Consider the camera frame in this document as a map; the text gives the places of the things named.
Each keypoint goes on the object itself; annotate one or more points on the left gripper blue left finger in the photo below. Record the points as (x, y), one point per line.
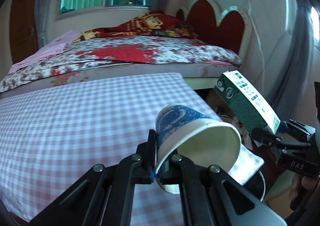
(151, 155)

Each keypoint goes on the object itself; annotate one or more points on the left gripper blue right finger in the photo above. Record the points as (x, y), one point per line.
(169, 173)

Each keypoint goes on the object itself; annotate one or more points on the blue white paper cup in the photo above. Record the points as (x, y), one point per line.
(203, 139)

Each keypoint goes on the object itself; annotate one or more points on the green white carton box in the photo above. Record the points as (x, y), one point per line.
(245, 101)

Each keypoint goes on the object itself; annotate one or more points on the black trash bucket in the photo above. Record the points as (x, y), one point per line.
(257, 185)

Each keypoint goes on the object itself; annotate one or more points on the person's right hand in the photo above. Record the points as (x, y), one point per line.
(300, 186)

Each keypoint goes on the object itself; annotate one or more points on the grey curtain right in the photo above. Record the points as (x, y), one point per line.
(294, 79)

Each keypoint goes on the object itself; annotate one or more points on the lilac checkered tablecloth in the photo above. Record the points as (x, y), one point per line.
(51, 137)

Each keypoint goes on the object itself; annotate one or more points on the bed with floral sheet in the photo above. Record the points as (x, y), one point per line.
(131, 49)

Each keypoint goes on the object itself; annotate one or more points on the red patterned blanket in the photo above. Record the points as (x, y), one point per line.
(152, 23)

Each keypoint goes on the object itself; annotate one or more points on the pink sheet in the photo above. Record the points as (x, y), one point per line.
(54, 48)

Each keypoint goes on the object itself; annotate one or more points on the red white headboard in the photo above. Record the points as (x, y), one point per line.
(229, 29)

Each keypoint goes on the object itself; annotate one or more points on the brown wooden door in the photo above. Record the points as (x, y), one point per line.
(22, 30)

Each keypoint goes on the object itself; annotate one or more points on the grey curtain left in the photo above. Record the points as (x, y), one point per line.
(41, 14)

